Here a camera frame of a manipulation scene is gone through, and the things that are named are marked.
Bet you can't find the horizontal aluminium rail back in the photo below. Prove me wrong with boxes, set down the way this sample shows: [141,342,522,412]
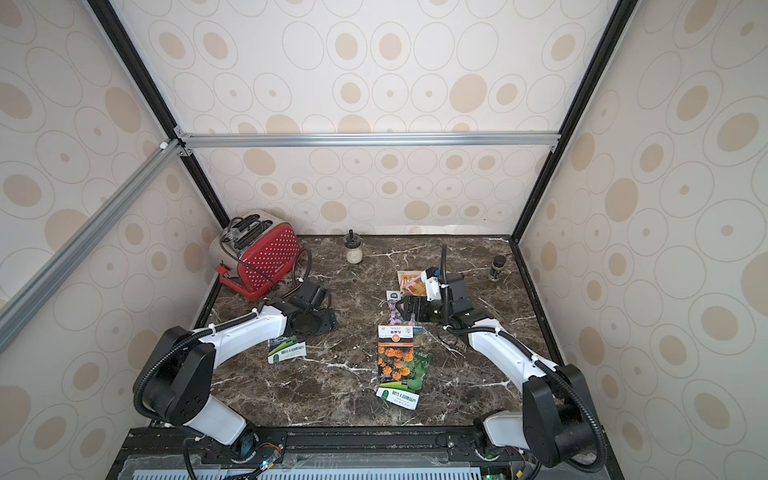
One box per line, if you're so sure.
[181,131,560,148]

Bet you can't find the aluminium rail left side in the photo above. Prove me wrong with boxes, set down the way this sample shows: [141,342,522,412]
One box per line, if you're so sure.
[1,139,182,350]

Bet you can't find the black toaster power cable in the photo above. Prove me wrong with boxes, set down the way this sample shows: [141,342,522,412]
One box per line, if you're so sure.
[281,247,313,298]

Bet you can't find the red polka dot toaster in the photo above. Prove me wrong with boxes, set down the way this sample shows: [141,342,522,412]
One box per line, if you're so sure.
[208,210,300,300]

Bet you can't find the pink illustrated sunflower seed packet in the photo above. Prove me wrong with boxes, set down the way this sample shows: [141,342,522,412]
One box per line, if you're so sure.
[397,270,427,297]

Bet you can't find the green fruit seed packet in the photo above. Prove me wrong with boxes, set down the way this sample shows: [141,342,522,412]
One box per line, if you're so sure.
[376,348,432,411]
[267,336,307,364]

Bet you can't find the dark spice bottle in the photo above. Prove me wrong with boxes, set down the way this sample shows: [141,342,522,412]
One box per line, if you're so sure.
[488,255,507,281]

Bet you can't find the pink cosmos flower seed packet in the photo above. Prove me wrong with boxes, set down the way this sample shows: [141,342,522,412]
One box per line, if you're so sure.
[386,290,407,325]

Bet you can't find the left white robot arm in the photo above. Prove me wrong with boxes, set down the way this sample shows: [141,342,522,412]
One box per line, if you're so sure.
[133,280,337,460]

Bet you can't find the orange marigold seed packet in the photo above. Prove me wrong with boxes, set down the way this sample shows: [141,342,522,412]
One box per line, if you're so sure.
[377,325,415,383]

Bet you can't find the black base frame front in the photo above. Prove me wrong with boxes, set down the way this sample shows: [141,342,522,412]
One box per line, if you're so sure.
[107,426,587,479]

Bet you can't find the small glass jar black lid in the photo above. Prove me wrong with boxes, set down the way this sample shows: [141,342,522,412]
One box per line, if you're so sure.
[343,229,363,265]

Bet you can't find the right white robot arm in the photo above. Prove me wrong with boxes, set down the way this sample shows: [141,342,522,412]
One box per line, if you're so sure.
[400,267,608,473]

